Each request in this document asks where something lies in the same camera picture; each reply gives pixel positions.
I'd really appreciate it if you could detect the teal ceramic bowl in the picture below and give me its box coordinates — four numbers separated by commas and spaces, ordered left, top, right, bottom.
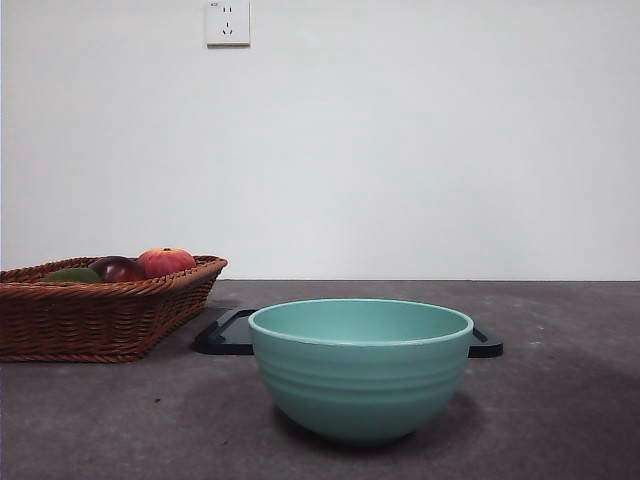
247, 298, 474, 447

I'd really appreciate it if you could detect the red apple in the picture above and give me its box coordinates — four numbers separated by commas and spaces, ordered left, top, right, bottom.
136, 247, 197, 279

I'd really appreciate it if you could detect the dark purple plum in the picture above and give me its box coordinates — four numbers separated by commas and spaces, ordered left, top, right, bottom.
88, 255, 147, 283

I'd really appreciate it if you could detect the white wall socket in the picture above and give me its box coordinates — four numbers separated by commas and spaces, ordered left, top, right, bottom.
206, 0, 251, 49

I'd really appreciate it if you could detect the green avocado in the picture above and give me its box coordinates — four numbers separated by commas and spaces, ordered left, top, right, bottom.
43, 267, 103, 284

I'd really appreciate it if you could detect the brown wicker basket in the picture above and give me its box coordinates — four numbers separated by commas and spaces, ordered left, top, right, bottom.
0, 255, 229, 364

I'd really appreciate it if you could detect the black rectangular tray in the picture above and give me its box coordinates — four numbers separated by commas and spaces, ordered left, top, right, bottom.
194, 308, 505, 358

